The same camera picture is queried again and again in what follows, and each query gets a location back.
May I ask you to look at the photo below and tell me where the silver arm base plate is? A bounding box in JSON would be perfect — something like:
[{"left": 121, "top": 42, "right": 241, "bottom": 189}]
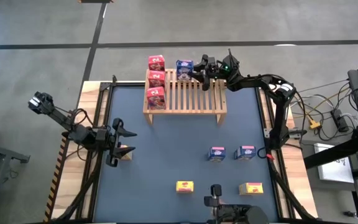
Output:
[{"left": 263, "top": 128, "right": 308, "bottom": 140}]

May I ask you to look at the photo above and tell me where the blue-grey table mat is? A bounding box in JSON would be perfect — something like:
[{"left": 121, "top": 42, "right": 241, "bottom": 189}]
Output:
[{"left": 93, "top": 85, "right": 279, "bottom": 223}]

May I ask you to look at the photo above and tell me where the blue cable loop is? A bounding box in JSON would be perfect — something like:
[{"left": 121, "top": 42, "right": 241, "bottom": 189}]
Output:
[{"left": 256, "top": 146, "right": 269, "bottom": 159}]

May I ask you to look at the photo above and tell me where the white board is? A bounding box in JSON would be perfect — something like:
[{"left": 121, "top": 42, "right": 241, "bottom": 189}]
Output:
[{"left": 314, "top": 142, "right": 356, "bottom": 184}]

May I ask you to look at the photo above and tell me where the yellow black hazard tape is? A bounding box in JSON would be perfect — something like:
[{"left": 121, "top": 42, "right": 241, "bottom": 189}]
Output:
[{"left": 44, "top": 143, "right": 67, "bottom": 222}]

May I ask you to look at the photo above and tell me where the black power strip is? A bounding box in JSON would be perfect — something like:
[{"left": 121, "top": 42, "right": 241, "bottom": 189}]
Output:
[{"left": 330, "top": 108, "right": 350, "bottom": 133}]

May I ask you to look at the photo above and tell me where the yellow Corn Pops cereal box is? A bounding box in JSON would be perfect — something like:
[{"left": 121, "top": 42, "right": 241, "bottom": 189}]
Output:
[
  {"left": 175, "top": 180, "right": 195, "bottom": 194},
  {"left": 118, "top": 144, "right": 134, "bottom": 161},
  {"left": 239, "top": 182, "right": 264, "bottom": 196}
]

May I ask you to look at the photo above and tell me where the grey cable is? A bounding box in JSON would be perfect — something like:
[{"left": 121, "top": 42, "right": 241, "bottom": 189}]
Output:
[{"left": 296, "top": 79, "right": 350, "bottom": 95}]

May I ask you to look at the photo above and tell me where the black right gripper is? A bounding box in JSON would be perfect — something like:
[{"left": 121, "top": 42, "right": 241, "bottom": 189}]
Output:
[{"left": 188, "top": 54, "right": 228, "bottom": 92}]

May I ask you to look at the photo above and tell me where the blue Frosted Flakes cereal box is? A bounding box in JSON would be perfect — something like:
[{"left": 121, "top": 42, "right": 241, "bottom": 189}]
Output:
[
  {"left": 175, "top": 59, "right": 195, "bottom": 82},
  {"left": 208, "top": 146, "right": 227, "bottom": 163},
  {"left": 233, "top": 144, "right": 257, "bottom": 161}
]

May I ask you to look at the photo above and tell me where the wooden slatted shelf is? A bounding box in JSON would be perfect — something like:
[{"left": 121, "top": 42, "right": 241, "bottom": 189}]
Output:
[{"left": 142, "top": 68, "right": 228, "bottom": 125}]

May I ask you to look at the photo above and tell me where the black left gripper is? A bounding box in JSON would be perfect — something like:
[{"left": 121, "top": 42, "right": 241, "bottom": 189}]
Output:
[{"left": 97, "top": 118, "right": 138, "bottom": 167}]

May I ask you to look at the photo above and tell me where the red Froot Loops cereal box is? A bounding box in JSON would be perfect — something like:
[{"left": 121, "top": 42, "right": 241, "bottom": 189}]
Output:
[
  {"left": 146, "top": 86, "right": 167, "bottom": 110},
  {"left": 148, "top": 70, "right": 167, "bottom": 89},
  {"left": 148, "top": 55, "right": 166, "bottom": 72}
]

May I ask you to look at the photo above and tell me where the yellow cable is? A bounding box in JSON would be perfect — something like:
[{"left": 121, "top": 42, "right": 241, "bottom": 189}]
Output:
[{"left": 289, "top": 90, "right": 351, "bottom": 130}]

